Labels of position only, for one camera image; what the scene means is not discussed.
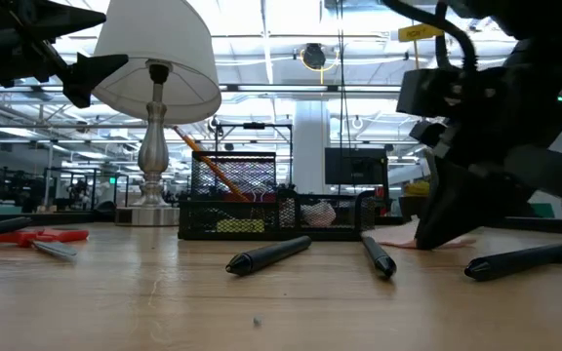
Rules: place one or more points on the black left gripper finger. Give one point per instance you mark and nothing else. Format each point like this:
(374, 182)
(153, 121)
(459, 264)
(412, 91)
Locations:
(83, 73)
(61, 19)

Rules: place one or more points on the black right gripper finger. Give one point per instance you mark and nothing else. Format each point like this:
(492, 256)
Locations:
(461, 205)

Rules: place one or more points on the pink sticky note pad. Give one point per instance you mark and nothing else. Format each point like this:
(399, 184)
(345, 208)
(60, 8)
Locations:
(398, 236)

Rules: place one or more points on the orange pencil with pink eraser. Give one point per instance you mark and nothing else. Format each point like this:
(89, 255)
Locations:
(203, 158)

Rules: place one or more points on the small black binder clip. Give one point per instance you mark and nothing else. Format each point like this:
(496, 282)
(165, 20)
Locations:
(259, 195)

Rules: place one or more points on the yellow-green highlighter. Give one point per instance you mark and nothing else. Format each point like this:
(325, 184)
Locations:
(239, 225)

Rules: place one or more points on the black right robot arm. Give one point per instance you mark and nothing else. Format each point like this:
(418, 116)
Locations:
(530, 19)

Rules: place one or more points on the black mesh desk organizer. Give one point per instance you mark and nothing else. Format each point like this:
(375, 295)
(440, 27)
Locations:
(232, 214)

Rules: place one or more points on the white shade silver table lamp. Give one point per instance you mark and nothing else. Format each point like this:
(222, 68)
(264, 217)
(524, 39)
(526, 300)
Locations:
(154, 49)

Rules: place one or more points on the green box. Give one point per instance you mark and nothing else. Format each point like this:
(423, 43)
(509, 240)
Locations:
(547, 210)

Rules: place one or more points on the black monitor screen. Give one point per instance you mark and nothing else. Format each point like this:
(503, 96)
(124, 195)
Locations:
(354, 166)

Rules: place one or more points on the small grey debris speck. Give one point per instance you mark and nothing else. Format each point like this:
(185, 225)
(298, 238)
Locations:
(257, 321)

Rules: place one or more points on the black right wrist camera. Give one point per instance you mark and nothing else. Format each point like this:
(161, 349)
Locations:
(427, 92)

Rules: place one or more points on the black background gantry frame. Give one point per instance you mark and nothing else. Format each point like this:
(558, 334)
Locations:
(254, 125)

